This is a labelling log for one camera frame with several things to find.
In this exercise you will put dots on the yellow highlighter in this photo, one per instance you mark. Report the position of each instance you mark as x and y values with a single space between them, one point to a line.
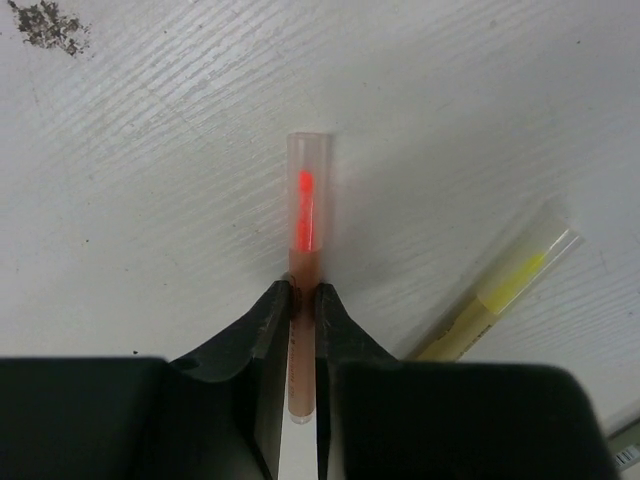
531 245

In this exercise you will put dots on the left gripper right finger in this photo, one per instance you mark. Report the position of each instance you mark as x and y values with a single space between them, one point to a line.
379 417

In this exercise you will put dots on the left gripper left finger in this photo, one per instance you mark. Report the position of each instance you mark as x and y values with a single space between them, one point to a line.
214 413

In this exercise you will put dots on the green highlighter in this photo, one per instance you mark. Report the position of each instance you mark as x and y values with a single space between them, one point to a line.
624 446

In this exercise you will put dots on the brown orange highlighter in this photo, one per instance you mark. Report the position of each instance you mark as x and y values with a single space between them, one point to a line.
308 156

